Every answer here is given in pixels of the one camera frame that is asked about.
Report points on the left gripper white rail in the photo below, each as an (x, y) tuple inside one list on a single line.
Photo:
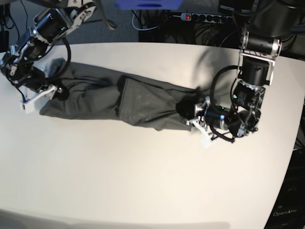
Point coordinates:
[(188, 108)]

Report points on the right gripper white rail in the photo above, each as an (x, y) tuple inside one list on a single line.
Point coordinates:
[(37, 85)]

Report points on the grey T-shirt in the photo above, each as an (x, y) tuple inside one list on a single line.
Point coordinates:
[(97, 93)]

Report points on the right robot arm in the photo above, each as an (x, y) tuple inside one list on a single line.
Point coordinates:
[(59, 19)]

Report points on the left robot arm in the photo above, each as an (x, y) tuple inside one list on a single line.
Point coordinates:
[(261, 43)]

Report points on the black box left background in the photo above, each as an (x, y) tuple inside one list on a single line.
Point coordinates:
[(4, 41)]

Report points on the white power strip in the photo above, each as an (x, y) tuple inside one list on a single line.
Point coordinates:
[(206, 18)]

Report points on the blue plastic box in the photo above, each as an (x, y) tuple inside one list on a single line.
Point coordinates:
[(148, 4)]

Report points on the black OpenArm base box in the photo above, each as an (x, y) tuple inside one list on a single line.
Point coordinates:
[(289, 209)]

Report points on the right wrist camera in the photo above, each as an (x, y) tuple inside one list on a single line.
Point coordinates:
[(27, 107)]

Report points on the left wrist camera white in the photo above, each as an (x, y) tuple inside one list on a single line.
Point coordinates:
[(206, 142)]

